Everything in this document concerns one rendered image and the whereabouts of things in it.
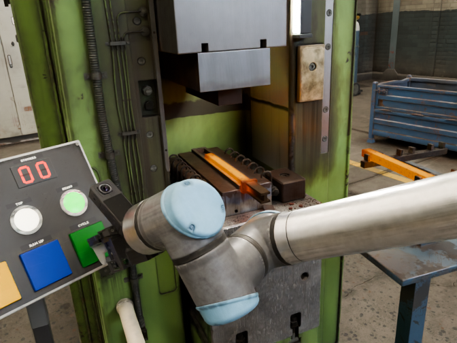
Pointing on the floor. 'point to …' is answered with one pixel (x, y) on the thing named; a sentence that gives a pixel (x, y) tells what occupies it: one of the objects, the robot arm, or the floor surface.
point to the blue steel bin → (415, 111)
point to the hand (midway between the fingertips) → (94, 239)
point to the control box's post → (40, 322)
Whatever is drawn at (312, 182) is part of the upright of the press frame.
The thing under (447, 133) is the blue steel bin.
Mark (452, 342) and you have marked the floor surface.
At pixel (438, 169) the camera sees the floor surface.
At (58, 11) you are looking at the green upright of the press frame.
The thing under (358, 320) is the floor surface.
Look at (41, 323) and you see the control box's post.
